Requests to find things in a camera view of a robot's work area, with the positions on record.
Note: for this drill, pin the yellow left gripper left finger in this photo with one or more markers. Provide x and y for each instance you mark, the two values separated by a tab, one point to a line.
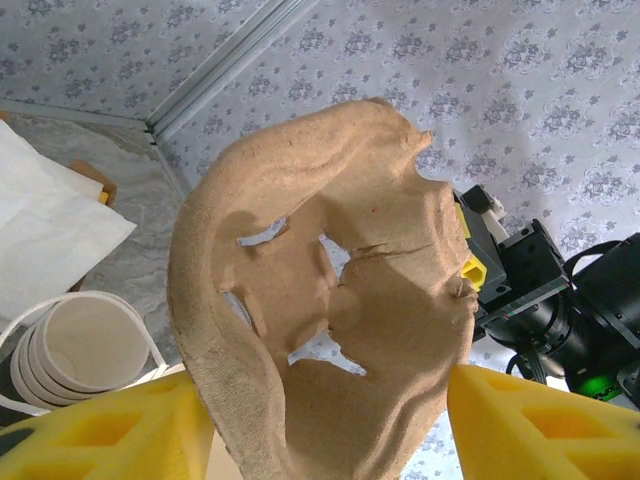
100	440

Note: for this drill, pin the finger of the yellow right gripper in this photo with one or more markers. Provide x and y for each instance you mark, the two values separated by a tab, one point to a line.
485	250

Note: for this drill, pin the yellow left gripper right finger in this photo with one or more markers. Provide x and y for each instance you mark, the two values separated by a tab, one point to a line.
550	440

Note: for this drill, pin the paper cup stack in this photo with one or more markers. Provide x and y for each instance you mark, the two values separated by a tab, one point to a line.
90	340

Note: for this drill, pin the printed white paper bag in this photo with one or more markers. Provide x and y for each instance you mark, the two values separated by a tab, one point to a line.
160	357

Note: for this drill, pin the brown cardboard tray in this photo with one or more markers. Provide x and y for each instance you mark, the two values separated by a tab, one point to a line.
90	172

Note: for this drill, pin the white paper napkin stack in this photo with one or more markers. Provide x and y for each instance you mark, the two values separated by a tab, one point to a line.
20	160

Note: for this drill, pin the aluminium right frame post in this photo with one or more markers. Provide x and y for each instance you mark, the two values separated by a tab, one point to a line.
225	65

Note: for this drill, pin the aluminium back frame bar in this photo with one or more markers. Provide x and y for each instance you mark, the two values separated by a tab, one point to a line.
75	116

